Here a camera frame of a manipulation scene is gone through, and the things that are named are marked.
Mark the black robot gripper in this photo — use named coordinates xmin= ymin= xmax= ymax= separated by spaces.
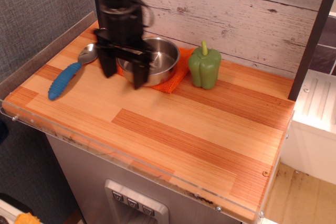
xmin=94 ymin=8 xmax=151 ymax=89

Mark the silver steel pot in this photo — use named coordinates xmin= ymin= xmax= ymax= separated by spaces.
xmin=117 ymin=37 xmax=180 ymax=87

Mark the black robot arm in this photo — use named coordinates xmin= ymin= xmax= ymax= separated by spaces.
xmin=94 ymin=0 xmax=154 ymax=89

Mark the orange cloth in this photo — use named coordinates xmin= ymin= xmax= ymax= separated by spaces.
xmin=115 ymin=47 xmax=196 ymax=94

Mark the green toy bell pepper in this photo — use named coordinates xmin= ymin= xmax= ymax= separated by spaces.
xmin=188 ymin=40 xmax=222 ymax=90

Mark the silver dispenser panel with buttons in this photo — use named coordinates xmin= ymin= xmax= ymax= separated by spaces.
xmin=104 ymin=179 xmax=170 ymax=223

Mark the clear acrylic table guard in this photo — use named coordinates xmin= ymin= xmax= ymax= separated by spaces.
xmin=4 ymin=94 xmax=294 ymax=223

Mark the yellow orange object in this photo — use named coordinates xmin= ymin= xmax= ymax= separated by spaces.
xmin=14 ymin=213 xmax=41 ymax=224

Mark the white ridged sink unit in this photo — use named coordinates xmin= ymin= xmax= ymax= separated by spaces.
xmin=280 ymin=70 xmax=335 ymax=184

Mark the blue handled spoon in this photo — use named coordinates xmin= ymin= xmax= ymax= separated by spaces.
xmin=48 ymin=44 xmax=97 ymax=100

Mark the black cable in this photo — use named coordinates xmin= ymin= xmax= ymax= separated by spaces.
xmin=136 ymin=0 xmax=156 ymax=29

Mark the dark right post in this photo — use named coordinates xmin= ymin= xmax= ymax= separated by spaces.
xmin=288 ymin=0 xmax=334 ymax=101

